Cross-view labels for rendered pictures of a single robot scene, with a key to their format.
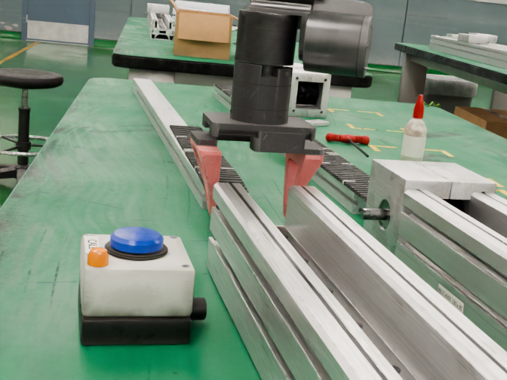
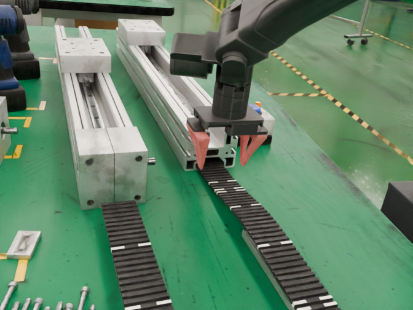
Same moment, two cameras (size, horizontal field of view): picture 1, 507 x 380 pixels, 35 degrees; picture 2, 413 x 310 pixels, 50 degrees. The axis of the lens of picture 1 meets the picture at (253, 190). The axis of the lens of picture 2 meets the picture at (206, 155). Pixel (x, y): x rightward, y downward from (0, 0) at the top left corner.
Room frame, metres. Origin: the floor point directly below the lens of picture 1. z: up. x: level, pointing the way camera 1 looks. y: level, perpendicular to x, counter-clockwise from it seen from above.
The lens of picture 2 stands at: (1.43, -0.11, 1.18)
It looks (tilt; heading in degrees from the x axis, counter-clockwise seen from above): 27 degrees down; 173
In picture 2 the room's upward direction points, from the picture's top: 6 degrees clockwise
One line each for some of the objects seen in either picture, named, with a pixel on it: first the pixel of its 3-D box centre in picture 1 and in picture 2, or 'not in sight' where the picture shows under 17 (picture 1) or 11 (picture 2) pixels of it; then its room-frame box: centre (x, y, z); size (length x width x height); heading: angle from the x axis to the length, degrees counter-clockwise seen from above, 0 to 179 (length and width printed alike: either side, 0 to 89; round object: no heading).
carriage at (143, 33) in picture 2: not in sight; (140, 36); (0.09, -0.18, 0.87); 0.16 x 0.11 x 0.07; 15
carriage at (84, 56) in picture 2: not in sight; (83, 59); (0.38, -0.30, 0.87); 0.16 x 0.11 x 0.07; 15
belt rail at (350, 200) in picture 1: (271, 129); not in sight; (1.42, -0.02, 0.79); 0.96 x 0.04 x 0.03; 15
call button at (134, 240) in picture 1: (136, 245); (251, 111); (0.57, 0.08, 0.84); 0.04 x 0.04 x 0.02
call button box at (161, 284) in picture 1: (145, 285); (245, 125); (0.57, 0.08, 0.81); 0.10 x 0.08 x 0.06; 105
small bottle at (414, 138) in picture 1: (416, 130); not in sight; (1.30, -0.26, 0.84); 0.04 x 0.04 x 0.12
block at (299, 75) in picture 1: (296, 91); not in sight; (1.75, -0.07, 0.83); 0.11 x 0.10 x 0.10; 108
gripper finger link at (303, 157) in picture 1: (278, 172); (210, 143); (0.78, -0.02, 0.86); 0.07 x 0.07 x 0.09; 14
